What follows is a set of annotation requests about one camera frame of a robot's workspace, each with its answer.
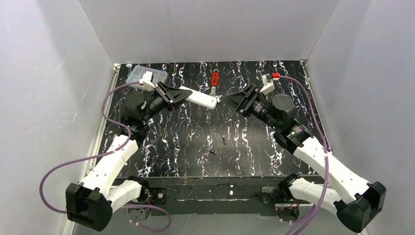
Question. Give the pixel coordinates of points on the aluminium table frame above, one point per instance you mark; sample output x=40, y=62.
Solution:
x=144, y=201

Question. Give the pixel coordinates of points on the white air conditioner remote control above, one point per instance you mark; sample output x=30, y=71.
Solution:
x=200, y=98

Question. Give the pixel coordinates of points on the clear plastic screw box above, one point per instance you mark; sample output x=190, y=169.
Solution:
x=138, y=73

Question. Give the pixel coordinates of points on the red handled adjustable wrench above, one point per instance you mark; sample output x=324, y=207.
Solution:
x=214, y=84

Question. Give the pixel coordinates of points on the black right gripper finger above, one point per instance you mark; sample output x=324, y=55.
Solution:
x=233, y=101
x=245, y=92

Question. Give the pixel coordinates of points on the black front mounting rail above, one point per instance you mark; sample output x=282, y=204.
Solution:
x=217, y=195

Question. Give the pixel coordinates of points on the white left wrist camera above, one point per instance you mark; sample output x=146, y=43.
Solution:
x=146, y=83

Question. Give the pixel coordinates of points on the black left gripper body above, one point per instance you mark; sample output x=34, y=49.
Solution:
x=165, y=96

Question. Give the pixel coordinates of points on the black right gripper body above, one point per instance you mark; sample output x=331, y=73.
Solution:
x=247, y=100

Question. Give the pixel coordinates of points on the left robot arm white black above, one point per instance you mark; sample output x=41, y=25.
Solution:
x=93, y=200

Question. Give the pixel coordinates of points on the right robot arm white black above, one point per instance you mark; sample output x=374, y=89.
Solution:
x=354, y=200

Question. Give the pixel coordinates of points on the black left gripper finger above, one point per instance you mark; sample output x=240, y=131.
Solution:
x=173, y=93
x=174, y=104

